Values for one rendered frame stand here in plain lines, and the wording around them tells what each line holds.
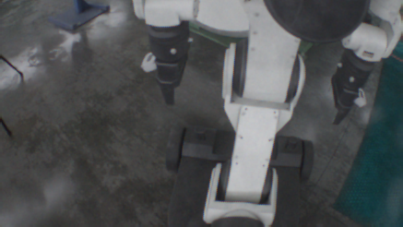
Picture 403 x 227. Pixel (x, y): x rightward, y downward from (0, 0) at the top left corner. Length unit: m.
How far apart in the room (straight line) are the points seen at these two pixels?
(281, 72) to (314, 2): 0.37
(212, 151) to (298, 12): 0.82
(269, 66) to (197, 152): 0.52
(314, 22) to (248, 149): 0.53
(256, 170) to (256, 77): 0.27
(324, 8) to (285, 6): 0.04
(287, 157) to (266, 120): 0.35
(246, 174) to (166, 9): 0.48
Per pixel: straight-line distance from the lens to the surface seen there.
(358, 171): 1.41
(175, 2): 0.51
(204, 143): 1.01
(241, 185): 0.77
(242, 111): 0.70
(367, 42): 0.56
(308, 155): 1.07
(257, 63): 0.58
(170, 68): 0.61
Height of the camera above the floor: 1.00
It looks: 43 degrees down
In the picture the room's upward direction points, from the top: 1 degrees clockwise
